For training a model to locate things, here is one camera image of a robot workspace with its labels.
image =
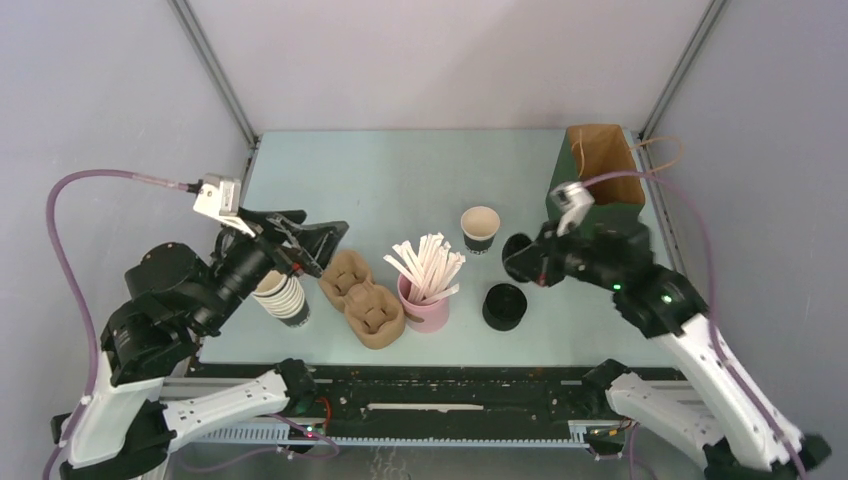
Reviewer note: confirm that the brown cardboard cup carrier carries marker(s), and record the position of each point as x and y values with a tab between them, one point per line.
373	313

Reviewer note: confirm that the black paper coffee cup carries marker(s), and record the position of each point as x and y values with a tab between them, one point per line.
479	225

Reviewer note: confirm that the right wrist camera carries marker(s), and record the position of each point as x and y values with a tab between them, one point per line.
574	202

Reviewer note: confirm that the stack of paper cups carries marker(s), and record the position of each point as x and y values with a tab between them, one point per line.
283	297

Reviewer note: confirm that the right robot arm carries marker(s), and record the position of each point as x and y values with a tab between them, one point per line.
743	436

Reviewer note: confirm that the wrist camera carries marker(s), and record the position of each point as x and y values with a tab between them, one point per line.
574	202
218	198

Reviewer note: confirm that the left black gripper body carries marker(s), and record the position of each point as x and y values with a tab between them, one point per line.
303	257

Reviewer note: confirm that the stack of black lids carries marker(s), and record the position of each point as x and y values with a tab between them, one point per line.
504	307

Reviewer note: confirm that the green paper bag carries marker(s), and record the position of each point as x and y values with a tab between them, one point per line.
590	150

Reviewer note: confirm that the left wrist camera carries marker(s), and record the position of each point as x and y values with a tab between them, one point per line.
218	198

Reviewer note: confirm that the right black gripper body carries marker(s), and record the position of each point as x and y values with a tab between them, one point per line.
563	256

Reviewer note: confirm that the bundle of white straws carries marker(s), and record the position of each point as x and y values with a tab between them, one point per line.
431	268

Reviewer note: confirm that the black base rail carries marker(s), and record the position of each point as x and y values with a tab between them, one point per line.
444	405

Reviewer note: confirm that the pink straw holder cup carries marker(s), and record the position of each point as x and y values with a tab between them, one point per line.
422	318

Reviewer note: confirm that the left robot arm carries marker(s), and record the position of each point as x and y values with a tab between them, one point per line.
126	429

